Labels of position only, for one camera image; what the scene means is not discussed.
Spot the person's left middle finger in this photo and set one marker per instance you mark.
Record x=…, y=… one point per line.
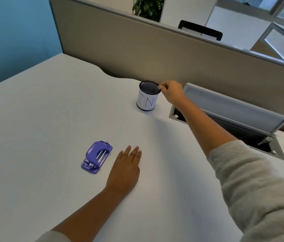
x=134, y=154

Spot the black mesh pen cup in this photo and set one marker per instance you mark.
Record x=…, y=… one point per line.
x=147, y=99

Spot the black office chair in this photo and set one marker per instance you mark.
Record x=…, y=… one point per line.
x=200, y=29

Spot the person's right hand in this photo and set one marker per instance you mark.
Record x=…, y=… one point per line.
x=174, y=93

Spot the white metal frame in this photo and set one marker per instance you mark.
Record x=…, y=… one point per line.
x=273, y=32

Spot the person's right thumb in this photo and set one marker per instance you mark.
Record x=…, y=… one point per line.
x=162, y=89

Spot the green potted plant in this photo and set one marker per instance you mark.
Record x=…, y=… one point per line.
x=148, y=7

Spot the person's right forearm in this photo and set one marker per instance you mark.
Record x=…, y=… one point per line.
x=232, y=168

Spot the window frame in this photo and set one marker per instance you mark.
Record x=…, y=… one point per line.
x=265, y=3

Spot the person's left forearm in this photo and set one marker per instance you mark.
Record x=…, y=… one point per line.
x=86, y=216

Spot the person's left hand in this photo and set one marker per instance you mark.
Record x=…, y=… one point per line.
x=123, y=173

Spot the beige desk partition panel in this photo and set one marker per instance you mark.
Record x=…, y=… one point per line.
x=142, y=52

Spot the person's left little finger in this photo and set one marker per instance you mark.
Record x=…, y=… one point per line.
x=120, y=156

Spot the purple hole punch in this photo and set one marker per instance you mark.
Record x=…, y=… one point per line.
x=96, y=157

